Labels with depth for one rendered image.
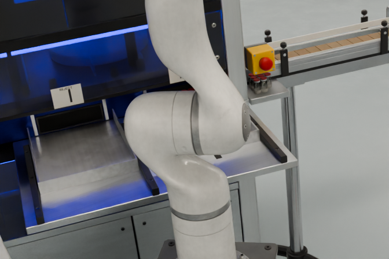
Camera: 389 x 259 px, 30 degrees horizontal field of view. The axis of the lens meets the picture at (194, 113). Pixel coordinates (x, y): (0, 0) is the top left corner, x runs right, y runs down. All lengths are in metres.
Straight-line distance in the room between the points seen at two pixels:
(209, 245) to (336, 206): 1.90
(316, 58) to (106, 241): 0.89
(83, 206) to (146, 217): 0.53
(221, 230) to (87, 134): 0.83
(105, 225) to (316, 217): 1.21
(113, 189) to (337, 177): 1.81
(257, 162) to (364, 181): 1.62
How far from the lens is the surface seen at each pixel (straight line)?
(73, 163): 2.00
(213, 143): 1.30
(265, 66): 2.16
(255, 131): 1.97
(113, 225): 2.30
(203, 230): 1.40
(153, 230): 2.34
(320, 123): 3.98
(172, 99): 1.32
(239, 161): 1.90
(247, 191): 2.37
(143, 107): 1.32
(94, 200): 1.82
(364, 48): 2.47
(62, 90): 2.07
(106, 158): 2.00
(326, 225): 3.17
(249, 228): 2.45
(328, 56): 2.41
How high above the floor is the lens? 1.83
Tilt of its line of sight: 26 degrees down
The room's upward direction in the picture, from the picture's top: 7 degrees counter-clockwise
